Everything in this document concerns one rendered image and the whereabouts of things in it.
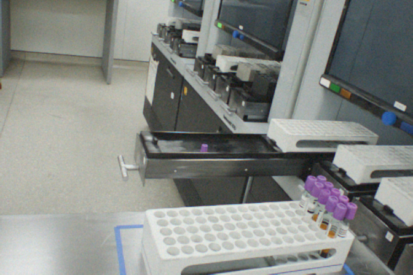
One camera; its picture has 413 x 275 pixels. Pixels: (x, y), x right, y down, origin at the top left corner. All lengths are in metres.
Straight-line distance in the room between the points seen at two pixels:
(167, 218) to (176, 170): 0.34
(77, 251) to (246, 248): 0.23
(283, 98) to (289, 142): 0.34
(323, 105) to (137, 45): 3.48
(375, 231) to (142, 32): 3.85
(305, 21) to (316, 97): 0.25
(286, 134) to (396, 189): 0.28
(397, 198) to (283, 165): 0.28
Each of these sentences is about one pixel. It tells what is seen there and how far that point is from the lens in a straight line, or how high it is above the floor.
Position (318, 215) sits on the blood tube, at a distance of 0.62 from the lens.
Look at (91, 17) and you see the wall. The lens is 4.35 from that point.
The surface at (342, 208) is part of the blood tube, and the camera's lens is 0.57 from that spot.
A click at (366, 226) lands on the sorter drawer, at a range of 0.89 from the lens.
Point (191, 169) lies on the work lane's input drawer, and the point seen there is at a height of 0.78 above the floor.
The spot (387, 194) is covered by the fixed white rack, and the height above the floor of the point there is 0.84.
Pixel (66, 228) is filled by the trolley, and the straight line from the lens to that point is 0.62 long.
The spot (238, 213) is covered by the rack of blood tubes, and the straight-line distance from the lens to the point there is 0.59.
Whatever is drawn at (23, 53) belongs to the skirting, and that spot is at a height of 0.07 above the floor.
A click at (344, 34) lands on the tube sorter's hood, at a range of 1.08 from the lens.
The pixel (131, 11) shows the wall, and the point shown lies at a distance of 4.38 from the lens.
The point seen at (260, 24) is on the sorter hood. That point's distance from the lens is 1.46.
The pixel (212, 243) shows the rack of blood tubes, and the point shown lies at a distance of 0.52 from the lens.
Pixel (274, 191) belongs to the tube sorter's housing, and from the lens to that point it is 1.17.
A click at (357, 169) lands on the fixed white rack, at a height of 0.85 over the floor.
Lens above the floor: 1.21
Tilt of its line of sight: 22 degrees down
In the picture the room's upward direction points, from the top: 11 degrees clockwise
